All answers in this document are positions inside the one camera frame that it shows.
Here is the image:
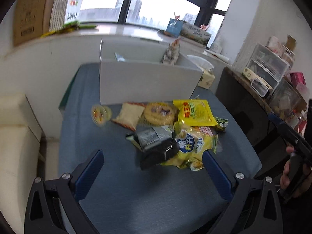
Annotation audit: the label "brown cardboard box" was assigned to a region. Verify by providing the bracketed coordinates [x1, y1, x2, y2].
[13, 0, 53, 47]

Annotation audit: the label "pink box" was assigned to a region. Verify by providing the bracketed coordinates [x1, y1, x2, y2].
[290, 72, 306, 87]

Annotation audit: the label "sandwich bread packet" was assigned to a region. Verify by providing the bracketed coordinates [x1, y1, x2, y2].
[112, 103, 145, 132]

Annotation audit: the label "beige tissue pack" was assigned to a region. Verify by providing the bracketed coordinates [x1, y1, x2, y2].
[187, 55, 215, 89]

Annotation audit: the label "yellow red pouch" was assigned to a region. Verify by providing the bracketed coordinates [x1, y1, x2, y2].
[173, 99, 217, 127]

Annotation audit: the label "black snack packet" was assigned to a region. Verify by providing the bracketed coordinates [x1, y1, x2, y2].
[125, 125, 179, 170]

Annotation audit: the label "clear plastic storage bin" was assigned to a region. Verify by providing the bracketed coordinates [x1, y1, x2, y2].
[268, 79, 300, 121]

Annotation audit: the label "blue gift bag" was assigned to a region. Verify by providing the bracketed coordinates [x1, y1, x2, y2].
[164, 15, 184, 37]

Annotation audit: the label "white SANFU shopping bag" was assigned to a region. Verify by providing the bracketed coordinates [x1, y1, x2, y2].
[49, 0, 82, 32]

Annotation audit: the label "cream sofa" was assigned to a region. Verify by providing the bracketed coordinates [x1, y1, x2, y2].
[1, 94, 42, 233]

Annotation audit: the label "person's right hand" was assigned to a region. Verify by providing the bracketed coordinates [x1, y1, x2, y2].
[279, 146, 312, 198]

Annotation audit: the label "round rice cracker packet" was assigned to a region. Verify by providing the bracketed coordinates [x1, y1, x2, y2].
[139, 102, 178, 126]

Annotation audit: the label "green seaweed snack packet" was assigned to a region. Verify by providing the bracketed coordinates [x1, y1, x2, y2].
[114, 53, 126, 62]

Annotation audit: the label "yellow jelly cup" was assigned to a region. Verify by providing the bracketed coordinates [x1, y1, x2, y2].
[91, 105, 112, 127]

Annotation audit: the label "small green candy packet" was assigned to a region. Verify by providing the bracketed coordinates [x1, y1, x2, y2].
[215, 116, 229, 133]

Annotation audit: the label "landscape printed gift box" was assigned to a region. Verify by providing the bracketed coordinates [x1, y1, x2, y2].
[180, 22, 211, 46]

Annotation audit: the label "white cardboard storage box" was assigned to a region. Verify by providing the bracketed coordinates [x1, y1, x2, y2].
[99, 38, 203, 105]

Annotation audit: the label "clear plastic drawer unit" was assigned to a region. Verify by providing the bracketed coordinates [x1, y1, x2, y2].
[246, 43, 289, 90]

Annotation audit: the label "dark side table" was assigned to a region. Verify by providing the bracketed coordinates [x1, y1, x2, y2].
[215, 67, 289, 178]

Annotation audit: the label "orange biscuit box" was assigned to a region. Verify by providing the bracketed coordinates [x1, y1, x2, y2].
[195, 126, 218, 136]

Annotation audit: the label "green yellow flat packets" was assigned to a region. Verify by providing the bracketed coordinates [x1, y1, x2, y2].
[41, 21, 97, 38]

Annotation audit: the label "yellow chip bag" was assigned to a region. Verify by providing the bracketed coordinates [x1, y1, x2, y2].
[161, 121, 218, 171]

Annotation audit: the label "white glasses case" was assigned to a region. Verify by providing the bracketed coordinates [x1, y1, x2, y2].
[251, 78, 273, 99]

